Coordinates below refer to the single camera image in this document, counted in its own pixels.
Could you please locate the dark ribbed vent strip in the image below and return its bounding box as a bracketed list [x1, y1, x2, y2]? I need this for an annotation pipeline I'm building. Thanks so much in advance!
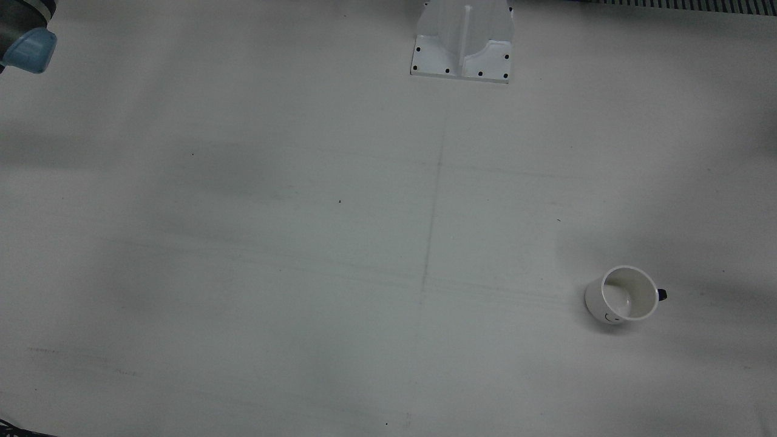
[592, 0, 777, 11]

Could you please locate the white metal mounting bracket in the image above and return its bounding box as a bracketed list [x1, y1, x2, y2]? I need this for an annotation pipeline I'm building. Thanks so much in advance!
[410, 0, 516, 84]

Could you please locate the white cup with dark handle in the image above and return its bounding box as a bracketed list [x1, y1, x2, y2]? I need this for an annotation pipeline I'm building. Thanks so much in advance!
[585, 265, 668, 325]

